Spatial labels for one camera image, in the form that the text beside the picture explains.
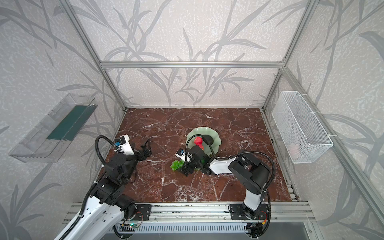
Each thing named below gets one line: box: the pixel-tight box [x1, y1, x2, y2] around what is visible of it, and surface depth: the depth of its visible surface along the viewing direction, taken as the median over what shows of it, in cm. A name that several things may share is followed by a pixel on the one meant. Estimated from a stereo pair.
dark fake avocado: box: [203, 134, 214, 145], surface depth 101 cm
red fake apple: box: [194, 136, 204, 151], surface depth 98 cm
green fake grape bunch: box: [170, 159, 185, 172], surface depth 88 cm
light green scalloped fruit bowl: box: [186, 126, 222, 156], surface depth 101 cm
